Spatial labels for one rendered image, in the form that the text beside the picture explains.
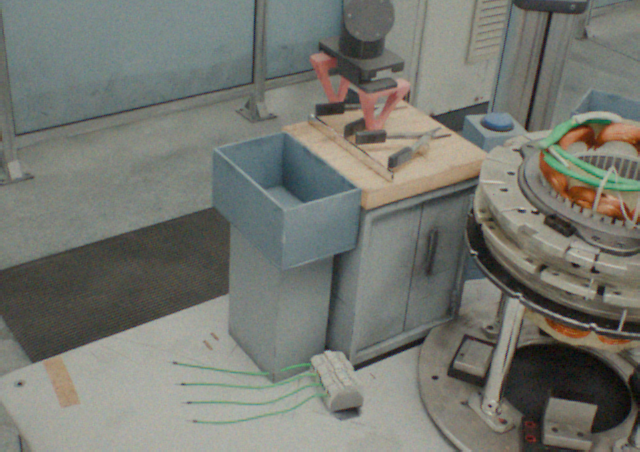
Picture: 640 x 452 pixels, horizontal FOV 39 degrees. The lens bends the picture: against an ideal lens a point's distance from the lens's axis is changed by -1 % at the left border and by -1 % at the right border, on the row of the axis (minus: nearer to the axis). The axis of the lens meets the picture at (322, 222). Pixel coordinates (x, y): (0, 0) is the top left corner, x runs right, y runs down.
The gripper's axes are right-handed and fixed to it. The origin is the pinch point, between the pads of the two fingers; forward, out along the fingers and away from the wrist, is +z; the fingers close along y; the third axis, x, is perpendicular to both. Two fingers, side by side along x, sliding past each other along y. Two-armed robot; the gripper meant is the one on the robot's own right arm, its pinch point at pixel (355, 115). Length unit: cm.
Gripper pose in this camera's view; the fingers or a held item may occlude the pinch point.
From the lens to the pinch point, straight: 118.6
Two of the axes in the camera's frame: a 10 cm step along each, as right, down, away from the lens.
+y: 5.6, 4.9, -6.6
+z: -0.7, 8.3, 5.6
